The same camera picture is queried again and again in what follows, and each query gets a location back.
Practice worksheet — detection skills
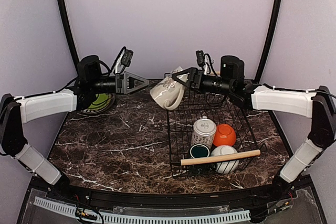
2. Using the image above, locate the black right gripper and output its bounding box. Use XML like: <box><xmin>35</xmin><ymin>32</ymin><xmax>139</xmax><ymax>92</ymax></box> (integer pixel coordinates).
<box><xmin>172</xmin><ymin>66</ymin><xmax>234</xmax><ymax>95</ymax></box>

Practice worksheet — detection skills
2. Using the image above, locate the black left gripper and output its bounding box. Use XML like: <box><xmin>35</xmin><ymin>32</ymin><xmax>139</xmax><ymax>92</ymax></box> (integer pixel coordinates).
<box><xmin>90</xmin><ymin>71</ymin><xmax>151</xmax><ymax>95</ymax></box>

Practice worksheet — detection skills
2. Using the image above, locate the white mug with grey pattern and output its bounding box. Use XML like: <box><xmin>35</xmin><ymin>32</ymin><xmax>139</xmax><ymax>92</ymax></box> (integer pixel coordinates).
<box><xmin>150</xmin><ymin>66</ymin><xmax>185</xmax><ymax>111</ymax></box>

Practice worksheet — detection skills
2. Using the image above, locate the yellow woven plate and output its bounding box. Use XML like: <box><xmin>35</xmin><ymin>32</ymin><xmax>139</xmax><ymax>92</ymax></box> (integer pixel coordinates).
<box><xmin>88</xmin><ymin>94</ymin><xmax>113</xmax><ymax>111</ymax></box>

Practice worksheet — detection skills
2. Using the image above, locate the grey reindeer snowflake plate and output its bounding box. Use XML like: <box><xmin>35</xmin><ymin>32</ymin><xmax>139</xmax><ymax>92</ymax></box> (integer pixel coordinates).
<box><xmin>79</xmin><ymin>93</ymin><xmax>116</xmax><ymax>115</ymax></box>

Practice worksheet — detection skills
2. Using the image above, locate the white cup with black characters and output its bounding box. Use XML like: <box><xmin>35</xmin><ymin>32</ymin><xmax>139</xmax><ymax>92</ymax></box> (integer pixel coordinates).
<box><xmin>191</xmin><ymin>116</ymin><xmax>217</xmax><ymax>148</ymax></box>

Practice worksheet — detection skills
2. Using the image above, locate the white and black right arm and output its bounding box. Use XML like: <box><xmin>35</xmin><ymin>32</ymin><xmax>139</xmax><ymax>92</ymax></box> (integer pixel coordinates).
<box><xmin>172</xmin><ymin>56</ymin><xmax>335</xmax><ymax>200</ymax></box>

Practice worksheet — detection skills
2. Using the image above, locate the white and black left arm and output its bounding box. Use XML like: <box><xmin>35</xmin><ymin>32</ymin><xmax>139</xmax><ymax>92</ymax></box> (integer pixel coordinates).
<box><xmin>1</xmin><ymin>55</ymin><xmax>149</xmax><ymax>201</ymax></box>

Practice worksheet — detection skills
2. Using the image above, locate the orange bowl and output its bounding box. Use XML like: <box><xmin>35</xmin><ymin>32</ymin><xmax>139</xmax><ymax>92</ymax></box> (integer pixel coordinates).
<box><xmin>213</xmin><ymin>124</ymin><xmax>237</xmax><ymax>147</ymax></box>

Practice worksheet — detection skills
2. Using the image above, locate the dark green cup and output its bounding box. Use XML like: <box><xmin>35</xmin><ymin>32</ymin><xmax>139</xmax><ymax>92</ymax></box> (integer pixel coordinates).
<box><xmin>189</xmin><ymin>144</ymin><xmax>210</xmax><ymax>158</ymax></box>

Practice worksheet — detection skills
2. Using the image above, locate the white bowl with black stripes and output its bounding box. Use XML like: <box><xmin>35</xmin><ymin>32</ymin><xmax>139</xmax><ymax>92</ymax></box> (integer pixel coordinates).
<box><xmin>211</xmin><ymin>145</ymin><xmax>239</xmax><ymax>174</ymax></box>

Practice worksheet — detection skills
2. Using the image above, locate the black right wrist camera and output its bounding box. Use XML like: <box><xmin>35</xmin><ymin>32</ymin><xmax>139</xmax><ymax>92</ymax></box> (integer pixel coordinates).
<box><xmin>196</xmin><ymin>50</ymin><xmax>212</xmax><ymax>75</ymax></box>

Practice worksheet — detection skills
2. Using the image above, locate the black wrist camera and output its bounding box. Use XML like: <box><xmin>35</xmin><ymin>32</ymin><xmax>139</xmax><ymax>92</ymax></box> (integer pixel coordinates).
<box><xmin>196</xmin><ymin>50</ymin><xmax>212</xmax><ymax>75</ymax></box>
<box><xmin>114</xmin><ymin>46</ymin><xmax>134</xmax><ymax>74</ymax></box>

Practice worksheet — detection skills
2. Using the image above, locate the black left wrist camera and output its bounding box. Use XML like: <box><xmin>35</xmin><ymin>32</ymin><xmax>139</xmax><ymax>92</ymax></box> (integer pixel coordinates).
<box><xmin>114</xmin><ymin>46</ymin><xmax>134</xmax><ymax>74</ymax></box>

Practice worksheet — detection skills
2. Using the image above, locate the black wire dish rack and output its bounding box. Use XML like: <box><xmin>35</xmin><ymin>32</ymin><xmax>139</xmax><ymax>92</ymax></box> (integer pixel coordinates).
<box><xmin>167</xmin><ymin>88</ymin><xmax>267</xmax><ymax>178</ymax></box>

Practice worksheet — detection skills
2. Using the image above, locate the white slotted cable duct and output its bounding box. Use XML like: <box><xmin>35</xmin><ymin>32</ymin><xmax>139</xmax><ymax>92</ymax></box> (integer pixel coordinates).
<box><xmin>33</xmin><ymin>196</ymin><xmax>251</xmax><ymax>224</ymax></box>

